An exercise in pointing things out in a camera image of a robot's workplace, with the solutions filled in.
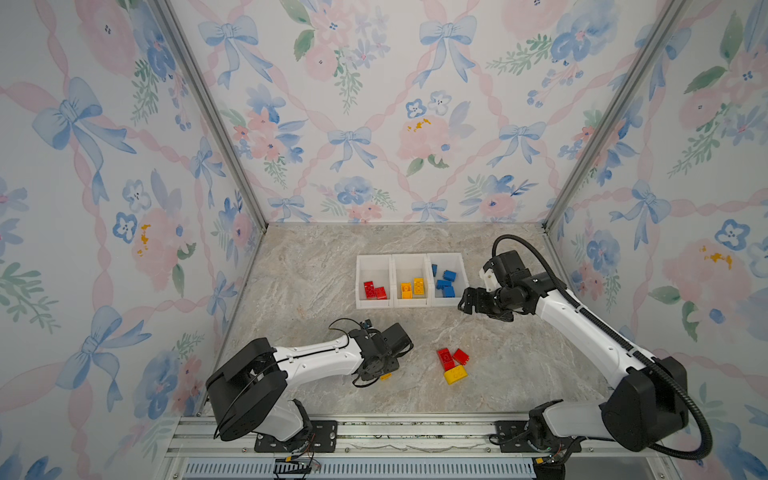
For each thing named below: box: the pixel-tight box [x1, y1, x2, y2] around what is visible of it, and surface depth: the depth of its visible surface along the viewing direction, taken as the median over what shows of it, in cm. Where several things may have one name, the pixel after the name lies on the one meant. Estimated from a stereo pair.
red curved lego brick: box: [364, 281, 376, 300], surface depth 100 cm
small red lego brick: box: [453, 348, 470, 366], surface depth 89 cm
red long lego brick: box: [437, 348, 456, 372], surface depth 87 cm
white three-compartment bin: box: [355, 253, 470, 309], surface depth 102 cm
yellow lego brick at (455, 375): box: [443, 365, 468, 385], surface depth 85 cm
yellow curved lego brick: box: [401, 282, 413, 299], surface depth 99 cm
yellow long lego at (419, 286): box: [413, 278, 425, 295], surface depth 103 cm
